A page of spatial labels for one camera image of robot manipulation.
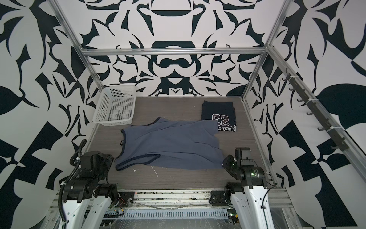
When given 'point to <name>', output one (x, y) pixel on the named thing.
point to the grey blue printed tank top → (164, 143)
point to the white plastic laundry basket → (115, 106)
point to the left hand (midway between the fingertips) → (108, 155)
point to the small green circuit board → (232, 214)
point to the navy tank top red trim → (222, 111)
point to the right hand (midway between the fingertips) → (223, 160)
